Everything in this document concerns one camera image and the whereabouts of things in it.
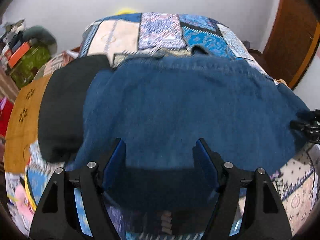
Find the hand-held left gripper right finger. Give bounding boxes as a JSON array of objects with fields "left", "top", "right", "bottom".
[{"left": 192, "top": 137, "right": 293, "bottom": 240}]

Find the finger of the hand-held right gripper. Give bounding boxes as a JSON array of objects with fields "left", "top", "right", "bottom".
[{"left": 290, "top": 120, "right": 313, "bottom": 132}]

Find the grey plush cushion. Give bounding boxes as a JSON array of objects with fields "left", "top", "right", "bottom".
[{"left": 24, "top": 26, "right": 58, "bottom": 53}]

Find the red box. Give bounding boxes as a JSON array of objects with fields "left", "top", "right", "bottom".
[{"left": 0, "top": 97, "right": 14, "bottom": 138}]

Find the orange box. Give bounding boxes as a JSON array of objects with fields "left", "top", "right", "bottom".
[{"left": 7, "top": 42, "right": 32, "bottom": 68}]

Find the yellow curved tube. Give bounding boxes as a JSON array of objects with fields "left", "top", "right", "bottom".
[{"left": 115, "top": 8, "right": 140, "bottom": 15}]

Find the wooden lap desk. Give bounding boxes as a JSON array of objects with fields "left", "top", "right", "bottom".
[{"left": 4, "top": 74, "right": 52, "bottom": 174}]

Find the pile of clutter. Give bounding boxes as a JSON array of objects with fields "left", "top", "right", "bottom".
[{"left": 0, "top": 19, "right": 27, "bottom": 55}]

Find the blue patchwork bedspread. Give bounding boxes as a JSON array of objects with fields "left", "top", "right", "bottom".
[{"left": 5, "top": 12, "right": 315, "bottom": 240}]

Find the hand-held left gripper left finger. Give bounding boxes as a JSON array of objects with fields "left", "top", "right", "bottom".
[{"left": 29, "top": 137, "right": 127, "bottom": 240}]

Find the colourful floral blanket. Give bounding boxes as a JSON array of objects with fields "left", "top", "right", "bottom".
[{"left": 32, "top": 51, "right": 80, "bottom": 80}]

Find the green patterned cloth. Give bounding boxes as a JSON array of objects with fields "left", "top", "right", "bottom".
[{"left": 10, "top": 44, "right": 52, "bottom": 89}]

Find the pink plush toy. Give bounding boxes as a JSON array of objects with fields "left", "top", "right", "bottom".
[{"left": 14, "top": 182, "right": 35, "bottom": 217}]

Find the black folded garment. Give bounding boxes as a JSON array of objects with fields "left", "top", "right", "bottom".
[{"left": 37, "top": 54, "right": 113, "bottom": 163}]

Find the blue denim jacket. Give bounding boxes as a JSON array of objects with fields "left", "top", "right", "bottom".
[{"left": 72, "top": 51, "right": 313, "bottom": 230}]

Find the brown wooden door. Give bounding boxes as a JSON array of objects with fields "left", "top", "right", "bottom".
[{"left": 262, "top": 0, "right": 320, "bottom": 89}]

